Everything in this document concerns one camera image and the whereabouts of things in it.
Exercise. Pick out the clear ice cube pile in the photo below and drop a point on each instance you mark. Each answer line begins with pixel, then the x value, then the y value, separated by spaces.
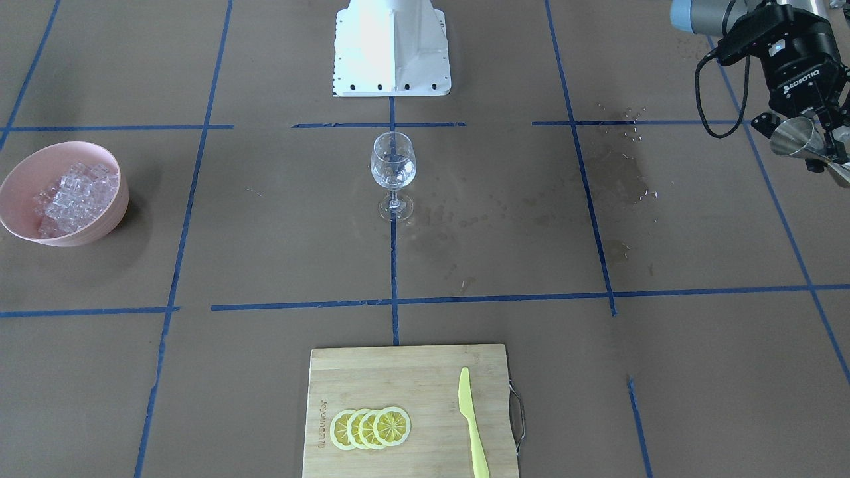
pixel 75 200

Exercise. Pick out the lemon slice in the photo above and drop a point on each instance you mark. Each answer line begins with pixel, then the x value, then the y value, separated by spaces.
pixel 355 417
pixel 339 430
pixel 392 426
pixel 364 430

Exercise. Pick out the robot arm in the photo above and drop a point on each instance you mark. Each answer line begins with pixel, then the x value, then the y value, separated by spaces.
pixel 716 18

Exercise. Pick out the steel double jigger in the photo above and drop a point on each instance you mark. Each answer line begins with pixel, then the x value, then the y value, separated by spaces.
pixel 799 137

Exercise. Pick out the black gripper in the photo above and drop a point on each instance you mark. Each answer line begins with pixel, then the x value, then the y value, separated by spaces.
pixel 799 74

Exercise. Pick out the pink plastic bowl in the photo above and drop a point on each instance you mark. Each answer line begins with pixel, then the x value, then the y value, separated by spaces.
pixel 38 171

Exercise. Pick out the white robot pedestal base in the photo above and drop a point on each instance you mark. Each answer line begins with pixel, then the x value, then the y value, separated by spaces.
pixel 391 49

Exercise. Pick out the clear wine glass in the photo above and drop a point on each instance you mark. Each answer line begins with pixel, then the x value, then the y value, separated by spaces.
pixel 393 167

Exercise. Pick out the bamboo cutting board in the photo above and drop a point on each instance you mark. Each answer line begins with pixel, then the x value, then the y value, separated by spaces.
pixel 422 380

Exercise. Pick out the yellow plastic knife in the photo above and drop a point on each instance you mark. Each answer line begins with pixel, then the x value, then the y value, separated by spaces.
pixel 467 409

